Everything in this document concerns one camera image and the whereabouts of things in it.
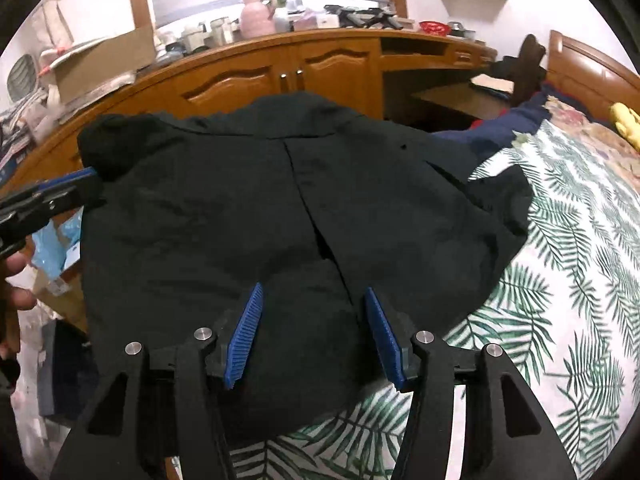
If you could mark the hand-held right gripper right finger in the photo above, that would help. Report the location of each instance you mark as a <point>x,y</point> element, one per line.
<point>386,347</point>

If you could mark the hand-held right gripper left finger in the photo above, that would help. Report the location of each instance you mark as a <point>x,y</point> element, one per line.
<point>245,342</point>

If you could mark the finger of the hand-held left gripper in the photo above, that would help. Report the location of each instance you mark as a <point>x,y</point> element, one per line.
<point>75,179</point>
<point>80,197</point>

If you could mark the black buttoned coat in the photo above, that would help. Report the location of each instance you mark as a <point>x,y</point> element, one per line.
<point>225,200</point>

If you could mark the person's left hand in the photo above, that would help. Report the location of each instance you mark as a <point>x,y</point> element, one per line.
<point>17,295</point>

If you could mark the light blue plastic bag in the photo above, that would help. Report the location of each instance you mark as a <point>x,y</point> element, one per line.
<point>55,245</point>

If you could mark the open cardboard box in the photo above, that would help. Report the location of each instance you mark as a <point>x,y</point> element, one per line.
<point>100,65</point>

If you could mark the dark blue box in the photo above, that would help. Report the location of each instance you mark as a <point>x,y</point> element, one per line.
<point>70,370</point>

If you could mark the leaf print bed sheet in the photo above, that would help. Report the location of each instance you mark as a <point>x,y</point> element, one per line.
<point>575,260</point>

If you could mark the pink thermos jug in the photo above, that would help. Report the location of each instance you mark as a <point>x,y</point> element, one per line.
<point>257,20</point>

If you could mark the wooden desk with cabinets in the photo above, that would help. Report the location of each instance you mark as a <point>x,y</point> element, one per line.
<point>340,75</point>

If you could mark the small white box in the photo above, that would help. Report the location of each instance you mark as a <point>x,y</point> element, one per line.
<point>316,21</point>

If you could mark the floral pillow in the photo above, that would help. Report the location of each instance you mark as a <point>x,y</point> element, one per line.
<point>585,130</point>

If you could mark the dark brown chair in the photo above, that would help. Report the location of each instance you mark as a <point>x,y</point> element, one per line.
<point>527,65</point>

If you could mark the red basket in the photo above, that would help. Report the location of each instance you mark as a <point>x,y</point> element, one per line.
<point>434,28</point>

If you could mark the grey metal pot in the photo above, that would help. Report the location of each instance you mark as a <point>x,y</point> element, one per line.
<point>461,30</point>

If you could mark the yellow plush toy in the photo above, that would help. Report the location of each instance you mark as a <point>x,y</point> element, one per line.
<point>627,120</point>

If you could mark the wooden bed headboard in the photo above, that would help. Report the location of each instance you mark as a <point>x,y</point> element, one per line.
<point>590,75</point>

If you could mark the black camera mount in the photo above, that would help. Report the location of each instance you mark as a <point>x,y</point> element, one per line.
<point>345,16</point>
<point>382,19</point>

